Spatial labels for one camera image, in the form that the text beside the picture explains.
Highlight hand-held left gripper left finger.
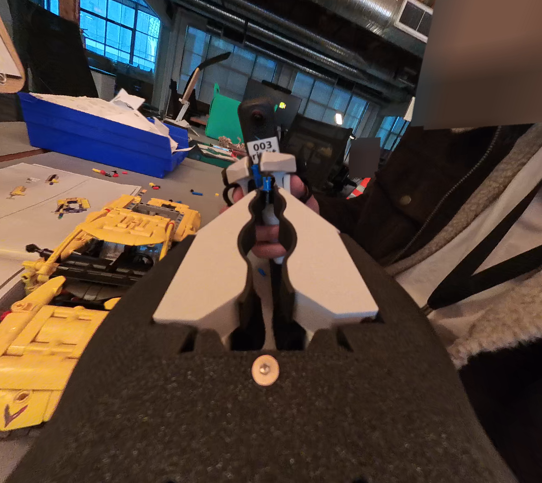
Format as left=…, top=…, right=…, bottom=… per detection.
left=152, top=190, right=262, bottom=349

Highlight blue plastic bin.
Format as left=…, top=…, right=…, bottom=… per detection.
left=18, top=91, right=189, bottom=179

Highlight wooden document stand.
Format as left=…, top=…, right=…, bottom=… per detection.
left=0, top=17, right=27, bottom=95

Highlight small wooden model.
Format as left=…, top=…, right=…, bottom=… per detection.
left=218, top=135, right=247, bottom=154

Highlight scattered small brick pins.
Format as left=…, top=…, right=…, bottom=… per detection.
left=92, top=169, right=221, bottom=197

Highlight printed instruction sheet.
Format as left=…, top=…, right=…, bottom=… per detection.
left=0, top=30, right=20, bottom=79

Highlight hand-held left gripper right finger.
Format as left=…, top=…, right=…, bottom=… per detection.
left=274, top=188, right=379, bottom=347

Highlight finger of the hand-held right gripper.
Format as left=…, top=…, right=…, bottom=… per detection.
left=224, top=156, right=256, bottom=191
left=258, top=152, right=298, bottom=174

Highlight white printed paper bags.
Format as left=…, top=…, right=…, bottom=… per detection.
left=32, top=89, right=191, bottom=151

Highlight black lanyard strap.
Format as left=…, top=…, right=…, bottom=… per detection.
left=425, top=182, right=542, bottom=314

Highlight person's white shirt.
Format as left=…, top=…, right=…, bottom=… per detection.
left=396, top=148, right=542, bottom=348

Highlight person's right hand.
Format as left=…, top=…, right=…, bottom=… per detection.
left=218, top=176, right=320, bottom=260

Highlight yellow toy brick car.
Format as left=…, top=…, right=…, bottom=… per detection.
left=0, top=194, right=202, bottom=433

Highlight instruction booklet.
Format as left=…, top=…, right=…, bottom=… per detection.
left=0, top=162, right=142, bottom=301

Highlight grey desk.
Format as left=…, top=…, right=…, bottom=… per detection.
left=0, top=121, right=238, bottom=483

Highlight orange reflective strap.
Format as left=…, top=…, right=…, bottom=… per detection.
left=346, top=177, right=372, bottom=200

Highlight black monitor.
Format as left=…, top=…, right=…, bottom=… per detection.
left=243, top=80, right=302, bottom=128

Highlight black mesh office chair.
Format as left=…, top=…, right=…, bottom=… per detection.
left=284, top=114, right=354, bottom=193

